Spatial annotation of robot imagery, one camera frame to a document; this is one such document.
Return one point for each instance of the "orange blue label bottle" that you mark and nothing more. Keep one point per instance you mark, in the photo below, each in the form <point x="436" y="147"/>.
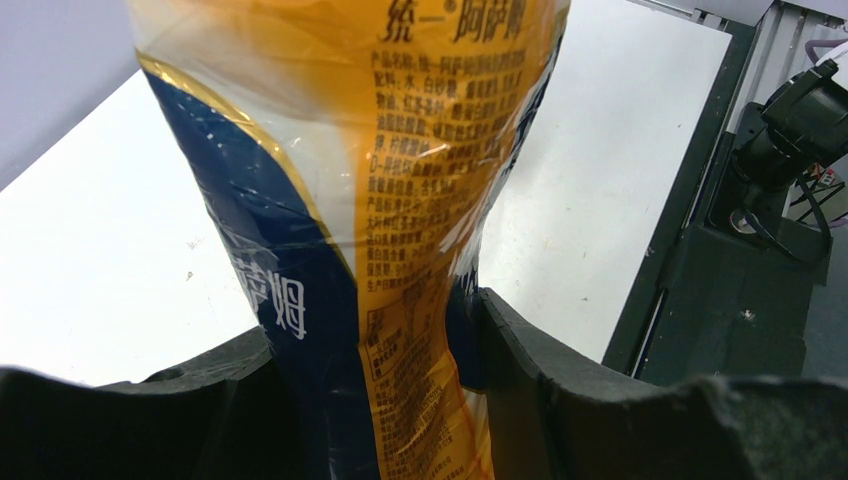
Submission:
<point x="348" y="153"/>

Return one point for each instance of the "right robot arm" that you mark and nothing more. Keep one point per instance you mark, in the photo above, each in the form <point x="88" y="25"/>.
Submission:
<point x="805" y="123"/>

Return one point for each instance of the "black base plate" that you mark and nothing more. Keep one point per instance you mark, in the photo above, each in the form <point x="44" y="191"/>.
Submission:
<point x="722" y="296"/>

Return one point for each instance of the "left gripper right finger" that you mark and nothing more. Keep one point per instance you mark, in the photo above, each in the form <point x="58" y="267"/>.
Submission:
<point x="556" y="414"/>

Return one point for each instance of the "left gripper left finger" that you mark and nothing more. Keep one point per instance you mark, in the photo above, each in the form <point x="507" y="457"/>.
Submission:
<point x="224" y="414"/>

